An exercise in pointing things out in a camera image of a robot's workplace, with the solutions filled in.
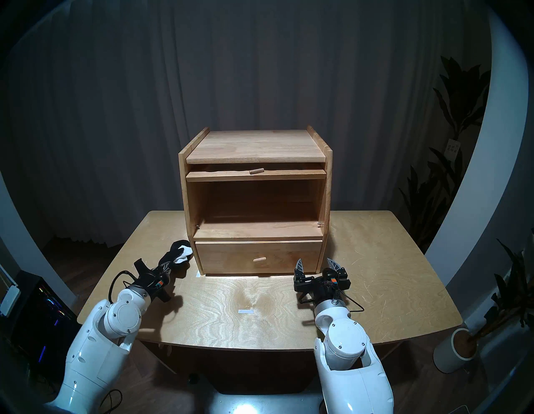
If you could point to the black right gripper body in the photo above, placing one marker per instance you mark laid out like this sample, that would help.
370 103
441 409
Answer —
313 287

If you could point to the ribbed grey left gripper finger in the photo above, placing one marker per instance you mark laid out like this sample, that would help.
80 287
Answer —
167 273
162 266

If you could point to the ribbed grey right gripper finger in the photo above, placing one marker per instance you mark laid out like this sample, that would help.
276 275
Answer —
337 268
299 272

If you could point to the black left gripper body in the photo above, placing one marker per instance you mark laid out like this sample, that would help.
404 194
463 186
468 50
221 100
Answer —
139 267

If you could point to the black and white sock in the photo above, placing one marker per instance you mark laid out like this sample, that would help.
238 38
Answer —
177 246

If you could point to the wooden sliding tray with peg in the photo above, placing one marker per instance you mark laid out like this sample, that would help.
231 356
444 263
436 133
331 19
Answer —
217 175

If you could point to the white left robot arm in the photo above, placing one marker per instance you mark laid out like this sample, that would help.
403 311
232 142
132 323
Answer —
96 350

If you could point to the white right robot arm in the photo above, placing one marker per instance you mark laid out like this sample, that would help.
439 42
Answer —
346 346

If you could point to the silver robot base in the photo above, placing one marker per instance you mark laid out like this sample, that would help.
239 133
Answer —
250 405

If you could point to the wooden drawer with peg knob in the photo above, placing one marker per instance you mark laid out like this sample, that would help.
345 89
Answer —
229 256

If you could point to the black computer with coloured lights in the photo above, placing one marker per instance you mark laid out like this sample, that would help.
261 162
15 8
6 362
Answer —
41 325

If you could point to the wooden cabinet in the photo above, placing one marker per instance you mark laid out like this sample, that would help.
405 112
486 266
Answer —
254 146

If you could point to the white box device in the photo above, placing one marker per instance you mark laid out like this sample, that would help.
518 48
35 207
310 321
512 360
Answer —
9 300

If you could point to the white round plant pot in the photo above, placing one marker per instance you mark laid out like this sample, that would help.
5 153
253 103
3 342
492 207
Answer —
448 354

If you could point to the white plant label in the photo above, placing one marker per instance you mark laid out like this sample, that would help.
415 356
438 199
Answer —
452 149

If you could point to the small dark potted plant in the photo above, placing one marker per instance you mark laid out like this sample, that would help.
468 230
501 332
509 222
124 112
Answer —
511 300

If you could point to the wide white curved arch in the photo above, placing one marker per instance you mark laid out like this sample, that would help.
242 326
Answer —
492 146

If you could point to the tall dark leafy plant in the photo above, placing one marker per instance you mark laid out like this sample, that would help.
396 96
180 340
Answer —
463 100

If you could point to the grey curtain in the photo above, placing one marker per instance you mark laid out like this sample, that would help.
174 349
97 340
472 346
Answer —
250 62

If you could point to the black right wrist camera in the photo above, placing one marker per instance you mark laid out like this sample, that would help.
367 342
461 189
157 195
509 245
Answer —
329 278

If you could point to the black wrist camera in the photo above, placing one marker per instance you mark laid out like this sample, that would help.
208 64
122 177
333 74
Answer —
155 284
329 278

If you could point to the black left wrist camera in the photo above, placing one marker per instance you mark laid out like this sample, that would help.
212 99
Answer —
155 284

